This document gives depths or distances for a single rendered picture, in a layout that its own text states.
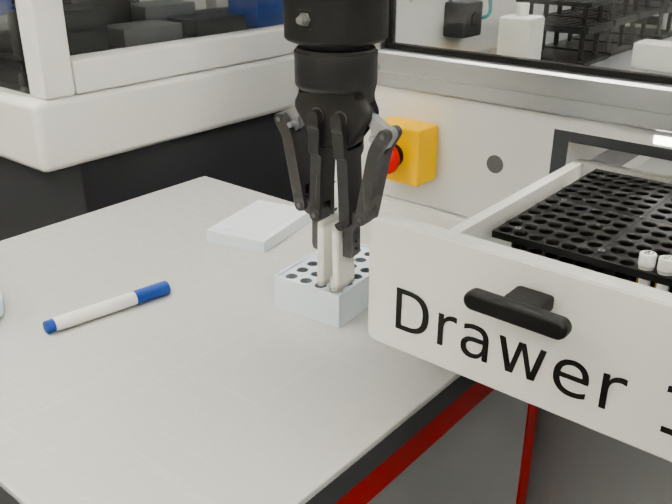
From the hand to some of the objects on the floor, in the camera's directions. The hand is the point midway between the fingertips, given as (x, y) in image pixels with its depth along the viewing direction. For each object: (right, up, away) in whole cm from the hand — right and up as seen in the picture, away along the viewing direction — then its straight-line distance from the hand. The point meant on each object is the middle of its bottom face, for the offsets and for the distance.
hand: (335, 252), depth 75 cm
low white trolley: (-16, -74, +39) cm, 85 cm away
